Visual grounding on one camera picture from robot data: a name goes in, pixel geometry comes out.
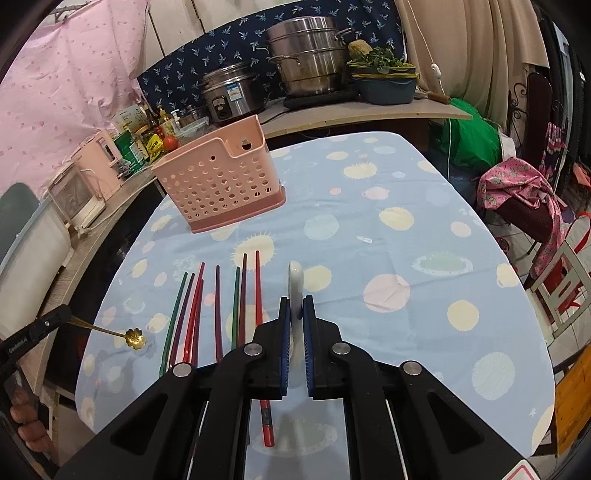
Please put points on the pink electric kettle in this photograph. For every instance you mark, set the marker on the pink electric kettle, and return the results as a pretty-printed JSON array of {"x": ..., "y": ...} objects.
[{"x": 98, "y": 160}]

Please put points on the large steel steamer pot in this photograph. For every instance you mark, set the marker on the large steel steamer pot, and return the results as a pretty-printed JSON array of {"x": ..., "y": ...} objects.
[{"x": 310, "y": 53}]

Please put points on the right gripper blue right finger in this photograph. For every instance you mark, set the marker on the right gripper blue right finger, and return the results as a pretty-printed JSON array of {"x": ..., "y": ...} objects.
[{"x": 310, "y": 333}]

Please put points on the pink floral fabric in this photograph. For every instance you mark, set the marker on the pink floral fabric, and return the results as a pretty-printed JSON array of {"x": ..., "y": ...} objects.
[{"x": 522, "y": 196}]

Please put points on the white ceramic spoon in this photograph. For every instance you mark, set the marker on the white ceramic spoon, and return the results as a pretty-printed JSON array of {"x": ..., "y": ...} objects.
[{"x": 296, "y": 297}]

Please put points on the beige curtain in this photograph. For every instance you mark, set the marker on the beige curtain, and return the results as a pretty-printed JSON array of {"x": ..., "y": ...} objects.
[{"x": 473, "y": 50}]

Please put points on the green plastic bag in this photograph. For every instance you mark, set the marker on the green plastic bag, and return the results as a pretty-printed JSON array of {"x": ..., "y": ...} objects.
[{"x": 474, "y": 144}]

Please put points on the red chopstick long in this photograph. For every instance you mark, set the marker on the red chopstick long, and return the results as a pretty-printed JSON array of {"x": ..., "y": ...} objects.
[{"x": 264, "y": 405}]

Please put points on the black induction cooker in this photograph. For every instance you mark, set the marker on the black induction cooker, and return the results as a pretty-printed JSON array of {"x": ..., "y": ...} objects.
[{"x": 294, "y": 103}]

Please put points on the clear food container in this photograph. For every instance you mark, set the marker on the clear food container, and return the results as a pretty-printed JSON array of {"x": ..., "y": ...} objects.
[{"x": 192, "y": 131}]

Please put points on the navy floral cloth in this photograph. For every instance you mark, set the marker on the navy floral cloth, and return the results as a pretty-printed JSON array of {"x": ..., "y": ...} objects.
[{"x": 175, "y": 81}]

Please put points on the green chopstick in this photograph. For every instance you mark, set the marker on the green chopstick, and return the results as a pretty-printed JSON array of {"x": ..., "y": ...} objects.
[
  {"x": 235, "y": 310},
  {"x": 170, "y": 329}
]

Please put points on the left human hand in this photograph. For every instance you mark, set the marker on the left human hand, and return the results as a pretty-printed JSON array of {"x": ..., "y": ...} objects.
[{"x": 31, "y": 430}]

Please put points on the steel rice cooker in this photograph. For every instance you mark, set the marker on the steel rice cooker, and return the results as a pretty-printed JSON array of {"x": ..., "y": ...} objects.
[{"x": 232, "y": 92}]

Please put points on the yellow snack packet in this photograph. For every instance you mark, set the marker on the yellow snack packet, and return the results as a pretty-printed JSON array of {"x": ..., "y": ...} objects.
[{"x": 154, "y": 147}]

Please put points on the pink floral curtain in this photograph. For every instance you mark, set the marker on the pink floral curtain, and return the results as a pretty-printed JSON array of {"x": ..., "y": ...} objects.
[{"x": 67, "y": 83}]

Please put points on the gold flower spoon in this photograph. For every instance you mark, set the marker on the gold flower spoon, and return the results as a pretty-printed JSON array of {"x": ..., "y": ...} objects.
[{"x": 133, "y": 338}]

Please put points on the dark red chopstick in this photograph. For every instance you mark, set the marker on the dark red chopstick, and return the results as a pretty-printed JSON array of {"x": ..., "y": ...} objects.
[{"x": 242, "y": 302}]

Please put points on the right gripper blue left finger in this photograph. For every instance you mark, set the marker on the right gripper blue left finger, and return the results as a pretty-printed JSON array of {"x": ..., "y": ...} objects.
[{"x": 284, "y": 328}]

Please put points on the blue polka dot tablecloth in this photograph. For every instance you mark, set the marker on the blue polka dot tablecloth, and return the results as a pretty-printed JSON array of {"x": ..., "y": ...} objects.
[{"x": 391, "y": 253}]

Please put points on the blue basin with greens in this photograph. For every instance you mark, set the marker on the blue basin with greens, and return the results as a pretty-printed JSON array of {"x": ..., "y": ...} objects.
[{"x": 382, "y": 78}]

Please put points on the red tomato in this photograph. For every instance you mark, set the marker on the red tomato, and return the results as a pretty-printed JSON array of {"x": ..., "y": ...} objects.
[{"x": 169, "y": 143}]

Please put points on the green tin can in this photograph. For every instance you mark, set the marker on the green tin can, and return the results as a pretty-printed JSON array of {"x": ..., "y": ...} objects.
[{"x": 132, "y": 151}]

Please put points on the pink perforated utensil basket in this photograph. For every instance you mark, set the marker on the pink perforated utensil basket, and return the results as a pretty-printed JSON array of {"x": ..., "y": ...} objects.
[{"x": 223, "y": 177}]

